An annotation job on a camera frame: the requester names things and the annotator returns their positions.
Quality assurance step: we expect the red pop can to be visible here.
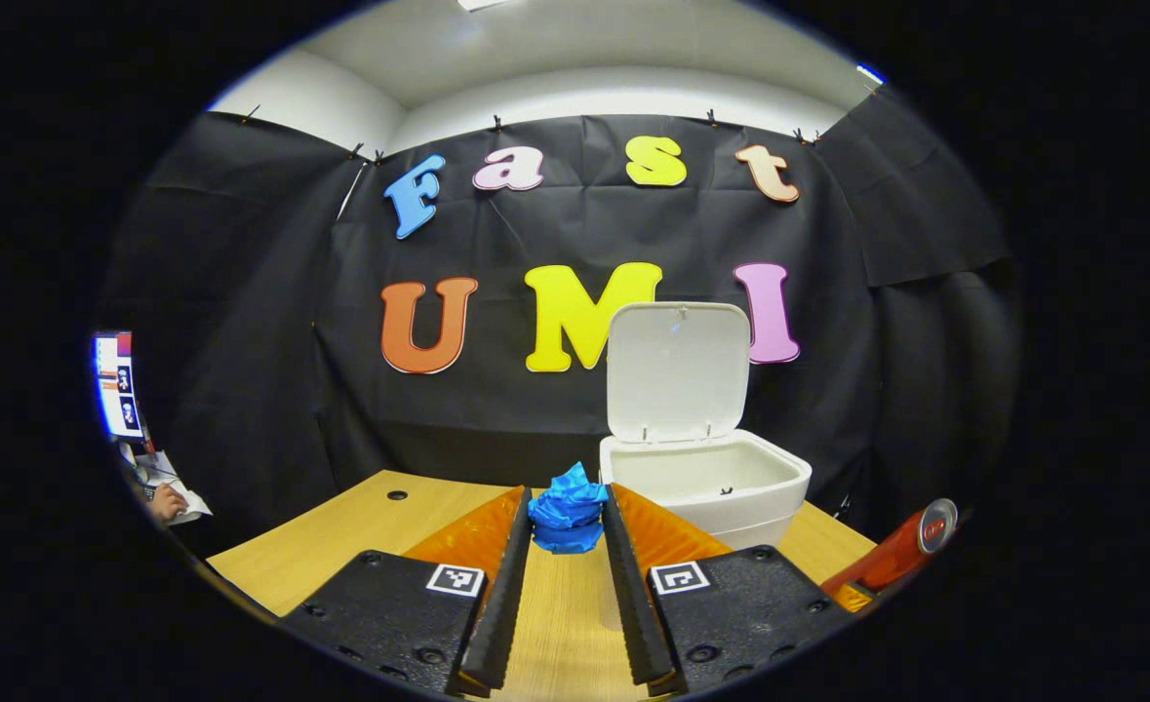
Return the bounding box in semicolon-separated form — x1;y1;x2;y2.
821;498;960;598

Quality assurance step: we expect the wooden desktop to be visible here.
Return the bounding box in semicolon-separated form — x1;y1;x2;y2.
206;470;878;702

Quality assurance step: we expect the computer monitor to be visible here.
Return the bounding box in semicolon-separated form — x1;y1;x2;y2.
93;331;146;442

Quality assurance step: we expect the white paper sheet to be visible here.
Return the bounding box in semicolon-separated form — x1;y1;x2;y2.
126;444;213;527

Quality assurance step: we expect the blue paper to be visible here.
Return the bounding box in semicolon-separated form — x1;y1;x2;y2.
528;462;611;556

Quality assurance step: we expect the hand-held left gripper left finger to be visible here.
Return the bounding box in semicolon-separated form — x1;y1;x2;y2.
280;485;535;699

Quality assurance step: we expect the white desktop garbage bin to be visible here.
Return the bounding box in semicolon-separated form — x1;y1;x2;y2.
599;301;813;553

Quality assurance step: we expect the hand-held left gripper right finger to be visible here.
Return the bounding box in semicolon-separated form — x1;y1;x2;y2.
601;483;856;697

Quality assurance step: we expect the black backdrop cloth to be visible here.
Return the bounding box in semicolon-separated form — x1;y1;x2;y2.
97;83;1024;557

